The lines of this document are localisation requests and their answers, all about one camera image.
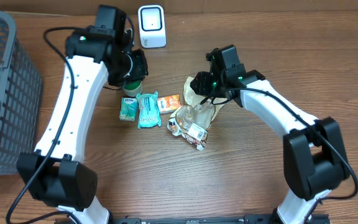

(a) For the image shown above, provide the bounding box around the green lid jar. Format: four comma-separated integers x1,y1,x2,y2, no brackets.
124,80,144,98

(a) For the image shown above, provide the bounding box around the brown bread snack bag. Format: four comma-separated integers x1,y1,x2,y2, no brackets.
167,77,226,151

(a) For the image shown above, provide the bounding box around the small teal tissue pack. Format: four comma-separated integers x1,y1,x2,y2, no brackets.
119,98,138,121

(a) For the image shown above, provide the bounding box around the orange tissue pack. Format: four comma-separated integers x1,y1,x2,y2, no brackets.
157,95,181,114

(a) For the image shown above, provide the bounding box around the teal wet wipes pack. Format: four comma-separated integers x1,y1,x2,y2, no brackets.
136,91,162,129

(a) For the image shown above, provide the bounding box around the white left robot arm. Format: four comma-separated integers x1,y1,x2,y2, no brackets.
17,5,148,223

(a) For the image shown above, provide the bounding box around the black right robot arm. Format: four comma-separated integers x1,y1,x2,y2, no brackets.
190,45,355,223

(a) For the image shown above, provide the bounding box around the white barcode scanner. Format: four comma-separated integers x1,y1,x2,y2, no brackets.
138,4,167,49

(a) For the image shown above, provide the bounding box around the grey plastic basket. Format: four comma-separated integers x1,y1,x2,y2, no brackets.
0,11,43,175

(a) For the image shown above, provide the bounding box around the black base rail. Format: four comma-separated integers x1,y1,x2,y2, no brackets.
54,214,332,224

